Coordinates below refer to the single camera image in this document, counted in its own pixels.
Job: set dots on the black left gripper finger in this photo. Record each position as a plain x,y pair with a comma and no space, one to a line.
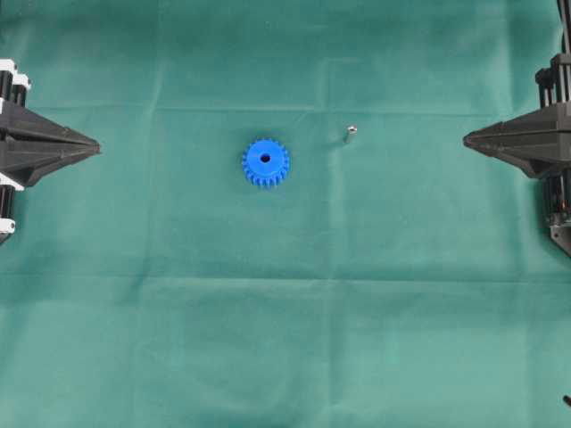
17,121
27,165

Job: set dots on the small silver metal shaft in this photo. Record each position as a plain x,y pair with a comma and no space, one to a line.
350,133

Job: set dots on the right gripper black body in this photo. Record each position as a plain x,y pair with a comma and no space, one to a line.
554,85

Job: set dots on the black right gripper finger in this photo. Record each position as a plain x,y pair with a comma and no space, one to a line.
551,119
533,165

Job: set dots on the green cloth mat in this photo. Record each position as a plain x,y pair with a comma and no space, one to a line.
400,280

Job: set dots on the blue plastic gear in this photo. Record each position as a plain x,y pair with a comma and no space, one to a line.
266,162

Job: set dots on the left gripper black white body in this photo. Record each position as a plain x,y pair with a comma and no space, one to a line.
14,88

